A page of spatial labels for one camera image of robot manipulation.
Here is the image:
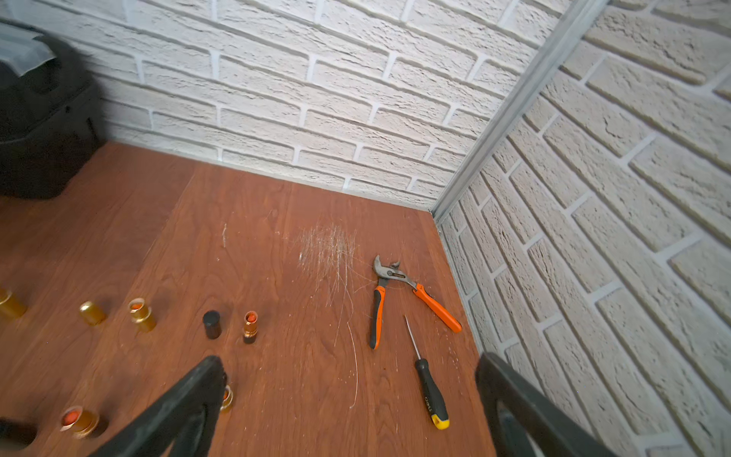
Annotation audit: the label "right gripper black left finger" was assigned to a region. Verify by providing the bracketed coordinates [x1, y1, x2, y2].
[93, 355, 228, 456]

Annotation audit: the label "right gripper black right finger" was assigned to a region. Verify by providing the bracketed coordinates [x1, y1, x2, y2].
[475, 352, 614, 456]

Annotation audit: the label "gold lipstick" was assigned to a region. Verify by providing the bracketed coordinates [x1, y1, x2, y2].
[220, 385, 234, 412]
[128, 298, 157, 332]
[0, 289, 28, 319]

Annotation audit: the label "black lipstick cap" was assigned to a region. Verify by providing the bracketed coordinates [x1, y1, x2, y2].
[0, 418, 37, 451]
[202, 310, 222, 340]

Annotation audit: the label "black lipstick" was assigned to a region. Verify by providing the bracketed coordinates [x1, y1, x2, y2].
[60, 406, 103, 439]
[243, 310, 258, 345]

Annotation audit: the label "black orange screwdriver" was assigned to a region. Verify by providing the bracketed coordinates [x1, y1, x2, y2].
[405, 316, 450, 430]

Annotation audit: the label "black plastic toolbox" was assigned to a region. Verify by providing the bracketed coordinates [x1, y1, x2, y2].
[1, 19, 108, 199]

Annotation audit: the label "orange handled pliers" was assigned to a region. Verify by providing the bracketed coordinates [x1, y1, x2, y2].
[368, 254, 464, 350]

